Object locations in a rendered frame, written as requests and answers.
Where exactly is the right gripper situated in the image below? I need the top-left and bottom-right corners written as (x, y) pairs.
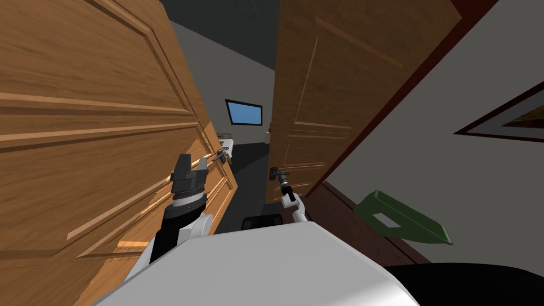
top-left (269, 167), bottom-right (291, 184)

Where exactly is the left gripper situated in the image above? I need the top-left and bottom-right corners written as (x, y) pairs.
top-left (169, 154), bottom-right (209, 193)

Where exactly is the blue window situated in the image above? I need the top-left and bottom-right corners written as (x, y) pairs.
top-left (225, 98), bottom-right (264, 127)

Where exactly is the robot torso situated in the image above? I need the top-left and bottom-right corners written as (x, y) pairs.
top-left (91, 214), bottom-right (420, 306)

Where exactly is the brown wooden panelled door leaf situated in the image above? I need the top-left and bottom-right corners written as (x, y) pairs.
top-left (0, 0), bottom-right (239, 306)
top-left (265, 0), bottom-right (463, 205)

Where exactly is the green bin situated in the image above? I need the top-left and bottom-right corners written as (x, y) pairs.
top-left (353, 189), bottom-right (454, 247)

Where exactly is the dark grey door handle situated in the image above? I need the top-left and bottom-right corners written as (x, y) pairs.
top-left (211, 147), bottom-right (231, 165)

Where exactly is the dark framed wall picture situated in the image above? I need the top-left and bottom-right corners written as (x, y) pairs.
top-left (453, 80), bottom-right (544, 143)

